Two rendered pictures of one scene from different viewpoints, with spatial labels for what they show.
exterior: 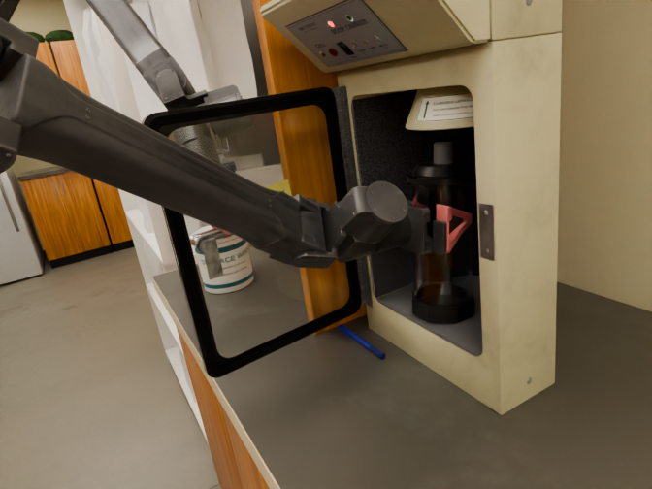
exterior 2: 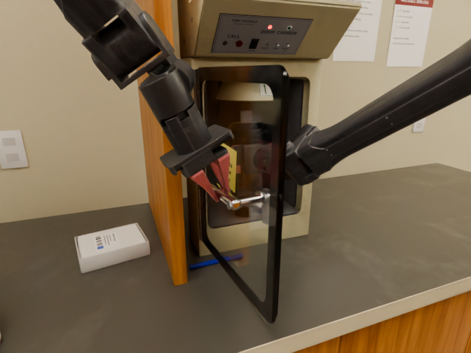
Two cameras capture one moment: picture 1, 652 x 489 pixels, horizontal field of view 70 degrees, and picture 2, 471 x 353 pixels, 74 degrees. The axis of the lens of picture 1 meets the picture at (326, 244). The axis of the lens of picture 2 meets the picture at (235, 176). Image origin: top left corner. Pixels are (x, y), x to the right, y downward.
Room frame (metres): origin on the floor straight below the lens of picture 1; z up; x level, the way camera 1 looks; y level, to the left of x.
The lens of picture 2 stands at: (0.64, 0.61, 1.38)
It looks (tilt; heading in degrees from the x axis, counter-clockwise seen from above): 19 degrees down; 275
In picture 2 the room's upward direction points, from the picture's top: straight up
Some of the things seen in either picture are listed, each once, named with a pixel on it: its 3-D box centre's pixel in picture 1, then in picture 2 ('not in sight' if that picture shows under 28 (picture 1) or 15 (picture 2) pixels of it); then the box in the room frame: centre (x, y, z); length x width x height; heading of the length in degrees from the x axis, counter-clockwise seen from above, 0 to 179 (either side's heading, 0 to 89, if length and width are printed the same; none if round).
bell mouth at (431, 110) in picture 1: (466, 100); not in sight; (0.68, -0.23, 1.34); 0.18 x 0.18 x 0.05
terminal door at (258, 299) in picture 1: (271, 230); (230, 183); (0.70, 0.08, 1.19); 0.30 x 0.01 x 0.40; 122
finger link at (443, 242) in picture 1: (441, 222); not in sight; (0.64, -0.17, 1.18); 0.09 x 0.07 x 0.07; 120
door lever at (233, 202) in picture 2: not in sight; (234, 194); (0.69, 0.16, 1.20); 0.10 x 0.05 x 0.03; 122
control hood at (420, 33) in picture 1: (355, 21); (275, 30); (0.63, -0.08, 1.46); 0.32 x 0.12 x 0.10; 26
